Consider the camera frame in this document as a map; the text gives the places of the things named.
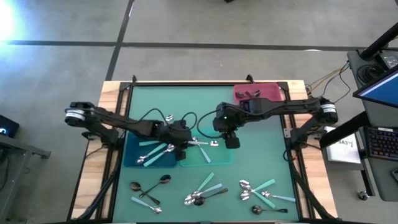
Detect grey equipment cart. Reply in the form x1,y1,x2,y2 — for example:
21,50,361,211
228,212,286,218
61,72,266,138
346,48,398,203

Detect white paper sheet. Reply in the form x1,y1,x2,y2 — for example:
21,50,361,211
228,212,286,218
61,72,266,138
324,126,362,164

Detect pile of loose spoons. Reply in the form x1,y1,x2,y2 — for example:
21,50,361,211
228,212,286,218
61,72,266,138
113,85,299,222

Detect blue plastic bin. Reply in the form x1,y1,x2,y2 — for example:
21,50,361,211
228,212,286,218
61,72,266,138
123,132,178,169

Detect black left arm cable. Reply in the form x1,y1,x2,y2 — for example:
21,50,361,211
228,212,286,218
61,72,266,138
136,108,198,133

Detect black aluminium table frame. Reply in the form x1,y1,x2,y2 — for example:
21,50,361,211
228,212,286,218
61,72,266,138
67,74,338,224

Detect grey side table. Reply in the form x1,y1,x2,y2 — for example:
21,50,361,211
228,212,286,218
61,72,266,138
0,133,52,200

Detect silver metal spoon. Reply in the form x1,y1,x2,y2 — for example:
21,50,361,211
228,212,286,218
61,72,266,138
193,187,229,207

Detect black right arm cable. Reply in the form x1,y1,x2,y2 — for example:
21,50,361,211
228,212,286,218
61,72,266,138
196,108,224,139

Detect black keyboard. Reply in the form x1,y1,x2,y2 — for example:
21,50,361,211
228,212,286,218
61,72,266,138
363,126,398,162

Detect light blue handled spoon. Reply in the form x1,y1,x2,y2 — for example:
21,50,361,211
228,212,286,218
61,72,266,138
187,140,220,147
130,196,163,215
183,183,223,206
260,190,297,203
192,136,212,164

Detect translucent teal plastic bin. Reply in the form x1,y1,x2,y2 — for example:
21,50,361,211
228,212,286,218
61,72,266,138
179,129,234,167

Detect black desk bar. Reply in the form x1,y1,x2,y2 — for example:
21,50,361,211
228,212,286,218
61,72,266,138
319,111,371,149

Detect yellow wires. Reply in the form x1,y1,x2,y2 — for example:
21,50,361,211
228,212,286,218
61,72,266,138
306,62,351,96

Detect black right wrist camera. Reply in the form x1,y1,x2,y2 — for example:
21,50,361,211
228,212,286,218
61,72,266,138
224,138,241,150

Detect dark tablet device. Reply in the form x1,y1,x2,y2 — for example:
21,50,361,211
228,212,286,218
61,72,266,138
0,114,20,138

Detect pink plastic bin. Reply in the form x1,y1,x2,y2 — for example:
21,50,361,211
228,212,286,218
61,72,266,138
233,83,283,105

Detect black monitor pole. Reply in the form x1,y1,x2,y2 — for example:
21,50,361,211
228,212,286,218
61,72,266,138
359,21,398,62

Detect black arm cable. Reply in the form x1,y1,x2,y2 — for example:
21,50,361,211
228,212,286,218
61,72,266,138
196,108,224,139
136,108,198,133

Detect computer monitor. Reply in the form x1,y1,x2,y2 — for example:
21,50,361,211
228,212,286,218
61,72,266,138
353,67,398,109

